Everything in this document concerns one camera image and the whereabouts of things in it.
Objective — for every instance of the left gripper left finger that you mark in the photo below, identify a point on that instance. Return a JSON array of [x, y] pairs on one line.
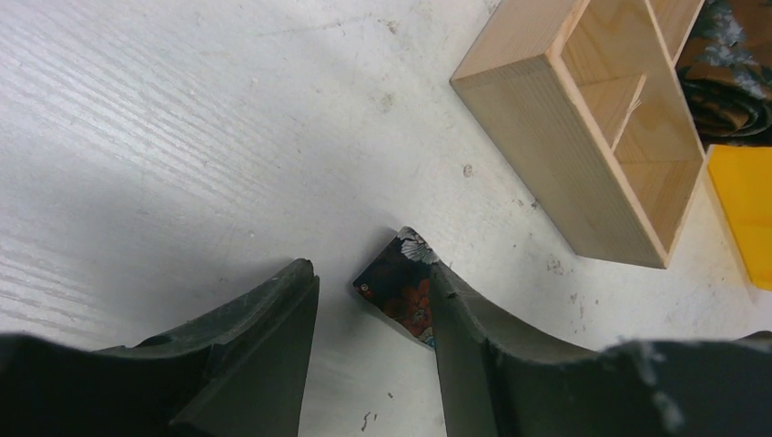
[[237, 370]]

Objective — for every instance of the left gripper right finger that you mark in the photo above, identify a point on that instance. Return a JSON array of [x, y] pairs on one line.
[[500, 376]]

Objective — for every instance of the wooden compartment box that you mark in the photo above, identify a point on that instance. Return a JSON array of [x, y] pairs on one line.
[[582, 99]]

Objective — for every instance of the yellow plastic tray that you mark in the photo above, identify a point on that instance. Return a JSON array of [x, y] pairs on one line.
[[742, 180]]

